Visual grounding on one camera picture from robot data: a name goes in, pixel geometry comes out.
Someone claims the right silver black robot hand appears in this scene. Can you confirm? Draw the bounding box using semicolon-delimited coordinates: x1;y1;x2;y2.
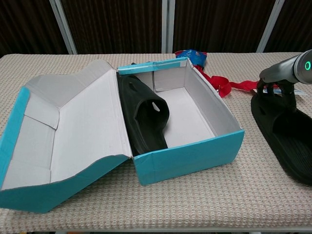
257;54;302;108

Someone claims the black rubber slipper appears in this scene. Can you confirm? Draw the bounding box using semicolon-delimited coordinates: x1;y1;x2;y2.
251;91;312;187
117;74;171;156

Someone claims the light blue shoe box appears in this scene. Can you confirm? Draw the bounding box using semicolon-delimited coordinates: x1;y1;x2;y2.
0;57;245;215

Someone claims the sky picture badge card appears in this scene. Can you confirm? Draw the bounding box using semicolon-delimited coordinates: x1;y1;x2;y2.
253;87;305;96

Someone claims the blue red snack packet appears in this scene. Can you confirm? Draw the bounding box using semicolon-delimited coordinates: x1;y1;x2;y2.
175;49;208;68

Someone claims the beige waffle tablecloth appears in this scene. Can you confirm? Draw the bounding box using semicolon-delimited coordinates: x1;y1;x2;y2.
0;52;312;231

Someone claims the red lanyard ribbon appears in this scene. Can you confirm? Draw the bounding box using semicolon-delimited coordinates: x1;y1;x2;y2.
192;65;263;98

